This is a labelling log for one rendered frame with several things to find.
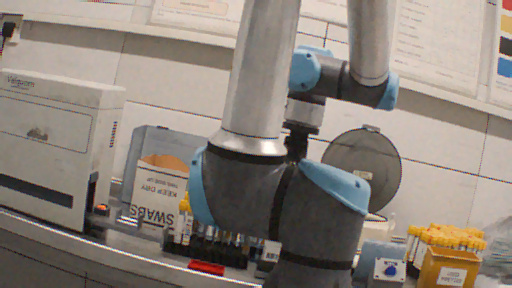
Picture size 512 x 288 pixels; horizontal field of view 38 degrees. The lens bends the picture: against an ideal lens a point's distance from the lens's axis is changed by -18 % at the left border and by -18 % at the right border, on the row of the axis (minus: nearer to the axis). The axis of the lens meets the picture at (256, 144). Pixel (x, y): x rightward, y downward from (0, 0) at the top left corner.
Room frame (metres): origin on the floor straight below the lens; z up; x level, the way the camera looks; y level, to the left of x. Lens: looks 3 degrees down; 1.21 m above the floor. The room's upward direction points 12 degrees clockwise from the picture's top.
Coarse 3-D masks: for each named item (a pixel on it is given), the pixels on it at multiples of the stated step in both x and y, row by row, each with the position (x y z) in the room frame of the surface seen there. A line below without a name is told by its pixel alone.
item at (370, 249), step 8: (368, 240) 1.73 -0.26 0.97; (376, 240) 1.75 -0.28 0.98; (368, 248) 1.72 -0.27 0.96; (376, 248) 1.72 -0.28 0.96; (384, 248) 1.72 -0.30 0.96; (392, 248) 1.71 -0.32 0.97; (400, 248) 1.71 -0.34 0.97; (360, 256) 1.72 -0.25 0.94; (368, 256) 1.72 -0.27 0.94; (376, 256) 1.72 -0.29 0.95; (384, 256) 1.72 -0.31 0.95; (392, 256) 1.71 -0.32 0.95; (400, 256) 1.71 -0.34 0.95; (360, 264) 1.72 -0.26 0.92; (368, 264) 1.72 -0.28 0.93; (360, 272) 1.72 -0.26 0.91; (368, 272) 1.72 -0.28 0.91; (352, 280) 1.72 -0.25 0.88; (360, 280) 1.72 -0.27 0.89
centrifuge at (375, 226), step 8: (368, 216) 2.06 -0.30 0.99; (376, 216) 2.05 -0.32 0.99; (368, 224) 1.89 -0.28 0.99; (376, 224) 1.91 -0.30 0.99; (384, 224) 1.94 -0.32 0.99; (368, 232) 1.88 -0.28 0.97; (376, 232) 1.88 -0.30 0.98; (384, 232) 1.88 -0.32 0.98; (392, 232) 1.92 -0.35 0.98; (360, 240) 1.88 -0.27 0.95; (384, 240) 1.89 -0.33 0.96; (360, 248) 1.88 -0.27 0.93; (352, 272) 1.83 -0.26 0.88
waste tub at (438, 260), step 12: (432, 252) 1.68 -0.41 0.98; (444, 252) 1.78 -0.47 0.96; (456, 252) 1.78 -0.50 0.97; (468, 252) 1.77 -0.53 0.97; (432, 264) 1.66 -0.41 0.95; (444, 264) 1.66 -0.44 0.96; (456, 264) 1.65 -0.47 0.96; (468, 264) 1.65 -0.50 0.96; (420, 276) 1.76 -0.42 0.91; (432, 276) 1.66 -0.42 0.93; (444, 276) 1.65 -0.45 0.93; (456, 276) 1.65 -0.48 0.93; (468, 276) 1.65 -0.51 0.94
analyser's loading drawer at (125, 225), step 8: (120, 208) 1.67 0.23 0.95; (88, 216) 1.64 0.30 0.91; (96, 216) 1.67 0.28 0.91; (104, 216) 1.69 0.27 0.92; (120, 216) 1.67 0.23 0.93; (96, 224) 1.63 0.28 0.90; (104, 224) 1.63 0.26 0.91; (112, 224) 1.63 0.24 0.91; (120, 224) 1.63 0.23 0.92; (128, 224) 1.63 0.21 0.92; (136, 224) 1.63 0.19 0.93; (128, 232) 1.63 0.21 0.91; (136, 232) 1.63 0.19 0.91; (144, 232) 1.64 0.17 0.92; (152, 232) 1.66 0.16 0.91; (160, 232) 1.69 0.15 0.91; (168, 232) 1.69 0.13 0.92; (152, 240) 1.63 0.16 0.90; (160, 240) 1.63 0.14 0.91
